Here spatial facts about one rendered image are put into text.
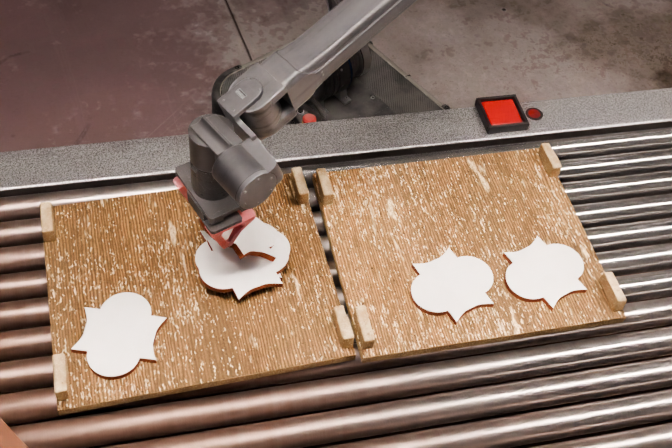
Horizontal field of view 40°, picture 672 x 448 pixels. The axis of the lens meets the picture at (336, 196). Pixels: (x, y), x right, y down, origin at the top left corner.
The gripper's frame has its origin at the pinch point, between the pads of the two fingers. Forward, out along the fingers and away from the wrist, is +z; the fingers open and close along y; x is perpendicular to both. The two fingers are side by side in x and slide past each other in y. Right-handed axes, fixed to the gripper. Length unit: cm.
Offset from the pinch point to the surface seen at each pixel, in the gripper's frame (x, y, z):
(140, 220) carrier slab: 5.6, 14.0, 10.8
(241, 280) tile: -1.2, -5.2, 7.9
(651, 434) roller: -39, -53, 13
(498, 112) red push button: -60, 5, 12
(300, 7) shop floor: -109, 142, 106
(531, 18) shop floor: -179, 98, 107
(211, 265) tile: 1.2, -0.7, 7.8
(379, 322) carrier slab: -15.8, -19.9, 11.0
